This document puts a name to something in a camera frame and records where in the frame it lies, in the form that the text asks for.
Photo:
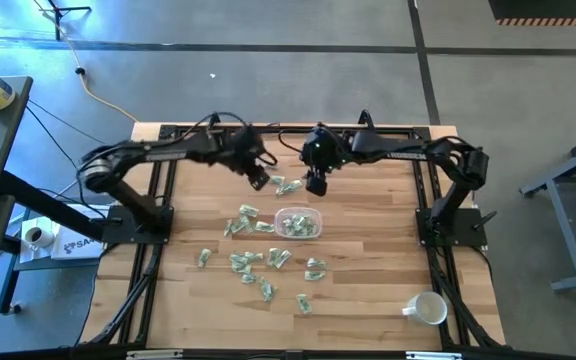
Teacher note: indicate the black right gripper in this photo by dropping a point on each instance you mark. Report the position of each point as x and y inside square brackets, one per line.
[316, 185]

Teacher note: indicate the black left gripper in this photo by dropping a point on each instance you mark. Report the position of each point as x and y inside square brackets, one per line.
[259, 179]

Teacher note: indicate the green white sweetener packet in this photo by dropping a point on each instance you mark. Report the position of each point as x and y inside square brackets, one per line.
[316, 263]
[227, 228]
[304, 219]
[204, 258]
[272, 256]
[300, 229]
[312, 224]
[238, 258]
[241, 267]
[310, 232]
[288, 222]
[254, 256]
[282, 258]
[278, 180]
[264, 226]
[290, 231]
[248, 278]
[249, 210]
[314, 275]
[239, 224]
[296, 184]
[304, 303]
[295, 220]
[267, 289]
[283, 189]

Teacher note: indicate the clear plastic bin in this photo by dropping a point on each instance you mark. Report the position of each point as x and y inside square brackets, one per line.
[279, 222]

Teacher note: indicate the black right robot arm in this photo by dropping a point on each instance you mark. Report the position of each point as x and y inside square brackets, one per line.
[393, 147]

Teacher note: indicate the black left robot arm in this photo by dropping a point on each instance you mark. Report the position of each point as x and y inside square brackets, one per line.
[168, 150]

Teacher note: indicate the white ceramic mug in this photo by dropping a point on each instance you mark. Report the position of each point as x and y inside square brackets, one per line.
[428, 307]

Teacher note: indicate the white printed booklet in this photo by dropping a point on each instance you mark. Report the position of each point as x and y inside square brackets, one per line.
[78, 247]

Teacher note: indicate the silver metal plate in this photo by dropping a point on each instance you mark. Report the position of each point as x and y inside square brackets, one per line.
[153, 354]
[433, 355]

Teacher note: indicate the black desk support beam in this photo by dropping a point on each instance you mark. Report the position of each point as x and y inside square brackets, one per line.
[43, 202]

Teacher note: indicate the white cup with coffee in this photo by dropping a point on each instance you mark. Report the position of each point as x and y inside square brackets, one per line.
[38, 236]

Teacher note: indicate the low blue-legged side table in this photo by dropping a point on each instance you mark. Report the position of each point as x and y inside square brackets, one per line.
[43, 265]

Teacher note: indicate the black tripod stand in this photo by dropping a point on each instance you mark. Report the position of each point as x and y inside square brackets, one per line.
[58, 25]

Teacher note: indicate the black mat with hazard stripes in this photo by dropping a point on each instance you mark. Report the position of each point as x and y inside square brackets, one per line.
[543, 10]

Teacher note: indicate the black arched frame bracket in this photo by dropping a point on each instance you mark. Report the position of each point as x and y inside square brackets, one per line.
[213, 120]
[365, 118]

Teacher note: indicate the black aluminium table frame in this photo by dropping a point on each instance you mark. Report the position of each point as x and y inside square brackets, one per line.
[293, 350]

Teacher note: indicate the grey metal table frame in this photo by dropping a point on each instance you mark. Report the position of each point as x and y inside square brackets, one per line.
[572, 250]

